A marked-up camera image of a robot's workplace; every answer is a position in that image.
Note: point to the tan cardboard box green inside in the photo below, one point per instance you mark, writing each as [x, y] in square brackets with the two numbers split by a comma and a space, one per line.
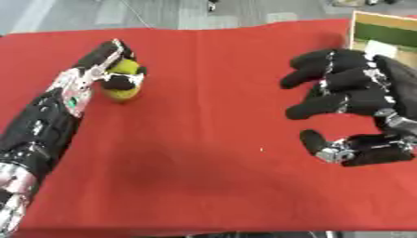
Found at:
[386, 35]

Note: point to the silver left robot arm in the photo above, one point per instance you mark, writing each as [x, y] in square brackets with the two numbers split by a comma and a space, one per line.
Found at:
[32, 139]

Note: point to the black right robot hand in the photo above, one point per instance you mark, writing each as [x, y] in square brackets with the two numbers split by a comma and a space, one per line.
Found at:
[353, 89]

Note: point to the yellow-green toy fruit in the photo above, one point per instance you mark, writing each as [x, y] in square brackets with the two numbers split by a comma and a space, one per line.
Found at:
[124, 81]

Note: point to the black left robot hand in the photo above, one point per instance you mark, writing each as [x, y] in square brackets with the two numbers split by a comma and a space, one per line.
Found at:
[106, 59]

